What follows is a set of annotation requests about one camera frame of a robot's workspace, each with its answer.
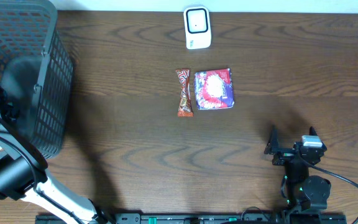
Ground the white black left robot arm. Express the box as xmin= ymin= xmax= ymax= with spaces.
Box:
xmin=0 ymin=115 xmax=115 ymax=223

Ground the red purple noodle packet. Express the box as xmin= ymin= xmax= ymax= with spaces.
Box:
xmin=194 ymin=68 xmax=234 ymax=110

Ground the white barcode scanner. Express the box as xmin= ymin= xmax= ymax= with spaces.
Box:
xmin=183 ymin=6 xmax=212 ymax=50

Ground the grey plastic basket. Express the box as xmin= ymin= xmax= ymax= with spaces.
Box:
xmin=0 ymin=1 xmax=73 ymax=159

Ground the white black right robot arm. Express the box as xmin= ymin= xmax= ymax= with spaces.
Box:
xmin=264 ymin=127 xmax=331 ymax=212

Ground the orange brown snack bar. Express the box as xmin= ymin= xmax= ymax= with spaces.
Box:
xmin=176 ymin=68 xmax=193 ymax=117

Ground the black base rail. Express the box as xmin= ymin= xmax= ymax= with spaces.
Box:
xmin=35 ymin=212 xmax=347 ymax=224

